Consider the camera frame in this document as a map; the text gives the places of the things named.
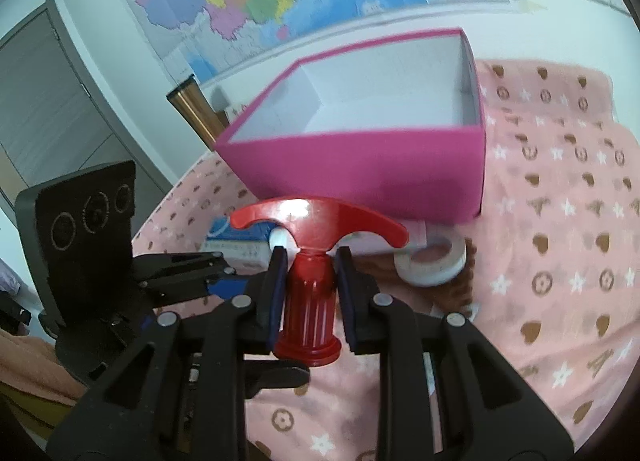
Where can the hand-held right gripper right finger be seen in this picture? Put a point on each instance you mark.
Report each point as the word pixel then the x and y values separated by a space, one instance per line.
pixel 346 291

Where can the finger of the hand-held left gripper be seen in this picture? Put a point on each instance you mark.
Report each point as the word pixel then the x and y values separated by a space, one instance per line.
pixel 185 261
pixel 225 288

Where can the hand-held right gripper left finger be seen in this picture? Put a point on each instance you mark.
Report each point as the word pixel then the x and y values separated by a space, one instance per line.
pixel 277 291

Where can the white tape roll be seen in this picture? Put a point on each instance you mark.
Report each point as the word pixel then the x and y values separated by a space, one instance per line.
pixel 425 276

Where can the pink cardboard box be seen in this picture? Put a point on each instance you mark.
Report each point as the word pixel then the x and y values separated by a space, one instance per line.
pixel 375 166

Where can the blue and white small box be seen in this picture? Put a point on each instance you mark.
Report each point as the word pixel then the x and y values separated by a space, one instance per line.
pixel 235 248

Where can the copper metal tumbler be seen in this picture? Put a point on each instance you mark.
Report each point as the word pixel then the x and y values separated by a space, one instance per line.
pixel 197 111

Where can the grey door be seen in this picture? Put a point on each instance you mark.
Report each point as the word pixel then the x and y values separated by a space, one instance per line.
pixel 50 91

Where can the pink printed blanket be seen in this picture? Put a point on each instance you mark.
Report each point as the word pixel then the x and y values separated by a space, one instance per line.
pixel 550 241

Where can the masking tape strip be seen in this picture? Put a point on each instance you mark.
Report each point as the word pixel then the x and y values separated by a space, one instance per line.
pixel 532 5

